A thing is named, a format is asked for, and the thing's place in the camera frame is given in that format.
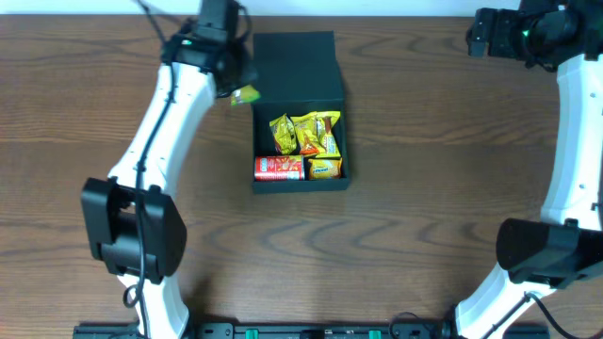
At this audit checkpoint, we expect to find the green snack packet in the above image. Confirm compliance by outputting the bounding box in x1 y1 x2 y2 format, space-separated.
230 85 261 106

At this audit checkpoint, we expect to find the dark green box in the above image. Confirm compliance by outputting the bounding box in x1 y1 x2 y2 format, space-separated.
252 32 350 194

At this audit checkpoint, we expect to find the yellow orange snack packet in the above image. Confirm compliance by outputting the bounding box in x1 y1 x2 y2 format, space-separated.
290 113 325 156

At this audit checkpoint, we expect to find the red Pringles can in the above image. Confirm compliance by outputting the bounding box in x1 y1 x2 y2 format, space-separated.
254 155 305 182

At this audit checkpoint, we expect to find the orange Julie's cracker packet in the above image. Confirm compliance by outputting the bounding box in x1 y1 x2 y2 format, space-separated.
309 158 342 181

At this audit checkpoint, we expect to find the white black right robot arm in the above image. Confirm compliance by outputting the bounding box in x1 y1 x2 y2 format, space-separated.
438 0 602 338

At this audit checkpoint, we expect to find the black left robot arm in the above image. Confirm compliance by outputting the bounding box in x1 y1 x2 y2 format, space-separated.
73 0 256 339

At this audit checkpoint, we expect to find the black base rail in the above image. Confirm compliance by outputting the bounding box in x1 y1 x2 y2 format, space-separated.
73 321 550 339

